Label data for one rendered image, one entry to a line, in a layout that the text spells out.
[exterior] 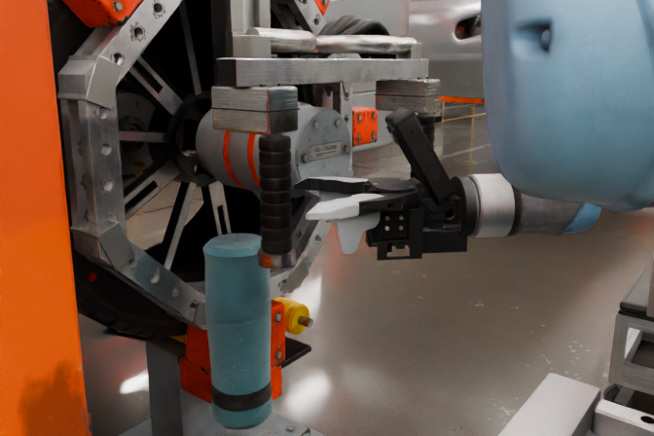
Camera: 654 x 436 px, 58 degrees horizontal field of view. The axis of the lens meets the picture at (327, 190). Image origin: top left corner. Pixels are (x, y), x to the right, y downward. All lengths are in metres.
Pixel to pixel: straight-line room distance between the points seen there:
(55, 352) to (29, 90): 0.16
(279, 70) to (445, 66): 2.64
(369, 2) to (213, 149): 0.79
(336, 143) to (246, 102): 0.23
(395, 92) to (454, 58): 2.35
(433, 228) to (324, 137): 0.22
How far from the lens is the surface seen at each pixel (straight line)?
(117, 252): 0.79
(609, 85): 0.19
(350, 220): 0.62
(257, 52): 0.65
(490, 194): 0.69
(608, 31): 0.19
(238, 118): 0.65
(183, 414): 1.18
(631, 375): 1.88
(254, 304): 0.79
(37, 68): 0.38
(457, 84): 3.30
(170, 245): 0.98
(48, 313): 0.41
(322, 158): 0.82
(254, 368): 0.84
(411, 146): 0.66
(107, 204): 0.77
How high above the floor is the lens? 0.98
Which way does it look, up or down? 12 degrees down
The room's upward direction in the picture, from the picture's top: straight up
